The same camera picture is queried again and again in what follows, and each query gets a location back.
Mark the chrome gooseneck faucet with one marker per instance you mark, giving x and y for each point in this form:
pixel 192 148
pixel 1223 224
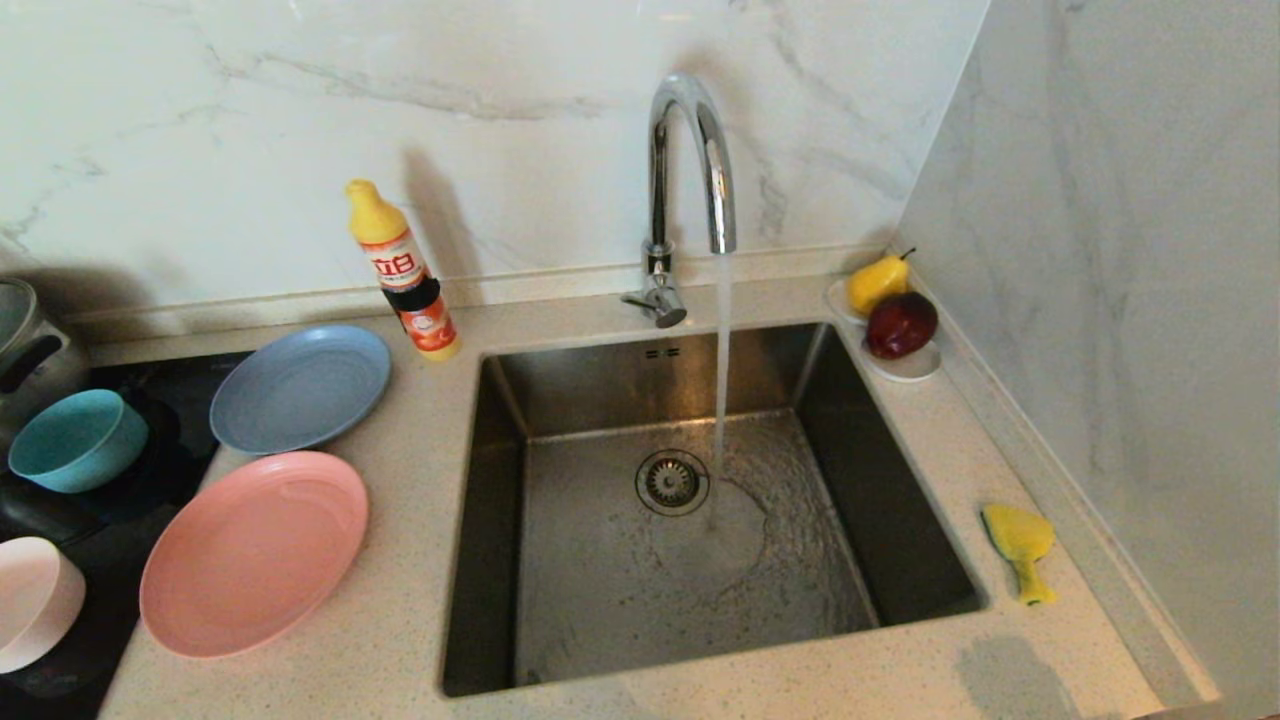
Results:
pixel 657 180

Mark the orange dish soap bottle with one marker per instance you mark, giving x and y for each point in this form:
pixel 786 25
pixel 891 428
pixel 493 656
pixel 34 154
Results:
pixel 410 285

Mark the blue grey plate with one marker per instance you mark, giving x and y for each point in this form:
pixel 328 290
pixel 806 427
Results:
pixel 300 385

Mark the yellow green sponge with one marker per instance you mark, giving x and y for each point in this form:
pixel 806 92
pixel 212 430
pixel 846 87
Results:
pixel 1015 535

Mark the pink plate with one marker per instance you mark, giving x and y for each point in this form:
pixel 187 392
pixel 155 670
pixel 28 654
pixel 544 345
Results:
pixel 255 555

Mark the teal bowl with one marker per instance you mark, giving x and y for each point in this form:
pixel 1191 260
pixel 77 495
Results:
pixel 78 440

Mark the pale pink bowl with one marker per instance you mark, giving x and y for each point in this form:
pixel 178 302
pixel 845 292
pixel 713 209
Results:
pixel 30 600

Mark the stainless steel sink basin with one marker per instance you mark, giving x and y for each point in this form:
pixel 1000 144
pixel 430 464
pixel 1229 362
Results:
pixel 570 600

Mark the round metal drain strainer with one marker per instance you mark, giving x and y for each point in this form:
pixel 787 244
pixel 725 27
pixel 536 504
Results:
pixel 672 483

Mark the yellow pear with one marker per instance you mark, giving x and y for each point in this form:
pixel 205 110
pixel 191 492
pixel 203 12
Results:
pixel 877 284

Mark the dark red apple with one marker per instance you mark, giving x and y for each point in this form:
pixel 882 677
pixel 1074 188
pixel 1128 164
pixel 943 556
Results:
pixel 901 326

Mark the small white fruit dish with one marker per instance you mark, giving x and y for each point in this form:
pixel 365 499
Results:
pixel 912 369

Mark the black frying pan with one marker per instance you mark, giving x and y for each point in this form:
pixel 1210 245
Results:
pixel 165 470

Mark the black glass cooktop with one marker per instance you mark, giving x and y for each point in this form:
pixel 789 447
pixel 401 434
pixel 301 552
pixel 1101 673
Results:
pixel 110 540

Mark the stainless steel pot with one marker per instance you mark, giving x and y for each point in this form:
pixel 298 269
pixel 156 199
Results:
pixel 35 350

